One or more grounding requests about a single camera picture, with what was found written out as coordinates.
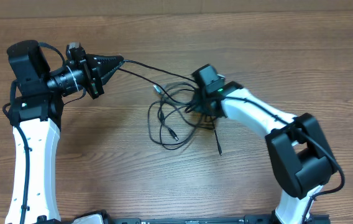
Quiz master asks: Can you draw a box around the black separated usb cable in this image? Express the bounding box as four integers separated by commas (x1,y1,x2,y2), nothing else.
117,58,199,105

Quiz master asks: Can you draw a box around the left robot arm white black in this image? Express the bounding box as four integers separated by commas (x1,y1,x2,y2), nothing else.
2,40,124,223

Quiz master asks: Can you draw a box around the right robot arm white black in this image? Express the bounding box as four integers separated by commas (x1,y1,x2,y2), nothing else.
192,64,342,223

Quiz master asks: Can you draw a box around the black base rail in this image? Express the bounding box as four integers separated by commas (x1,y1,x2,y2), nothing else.
36,210,331,224

